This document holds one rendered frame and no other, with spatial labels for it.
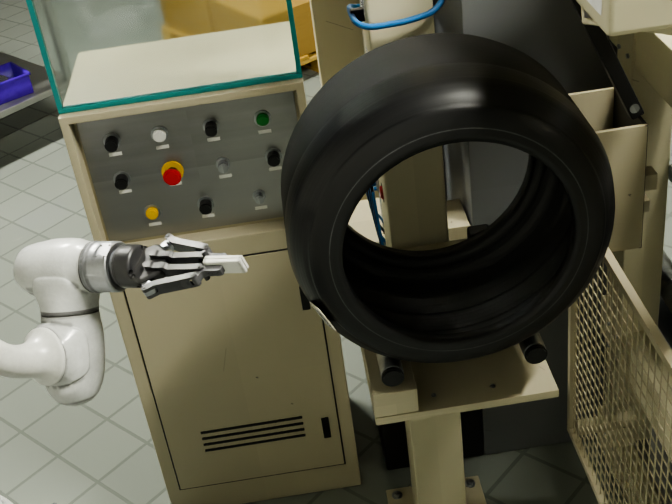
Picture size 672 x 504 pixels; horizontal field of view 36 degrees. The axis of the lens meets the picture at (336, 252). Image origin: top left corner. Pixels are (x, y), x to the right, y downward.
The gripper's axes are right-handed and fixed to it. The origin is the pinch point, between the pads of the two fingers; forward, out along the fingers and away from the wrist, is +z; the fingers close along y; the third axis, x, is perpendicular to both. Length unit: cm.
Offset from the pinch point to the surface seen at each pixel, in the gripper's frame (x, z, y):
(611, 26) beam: -26, 64, 18
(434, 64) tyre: -7.8, 30.8, 36.6
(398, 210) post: 39, 8, 47
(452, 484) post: 121, 4, 27
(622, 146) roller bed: 37, 54, 61
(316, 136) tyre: -3.9, 10.7, 25.2
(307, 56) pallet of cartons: 189, -142, 304
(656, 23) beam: -24, 69, 20
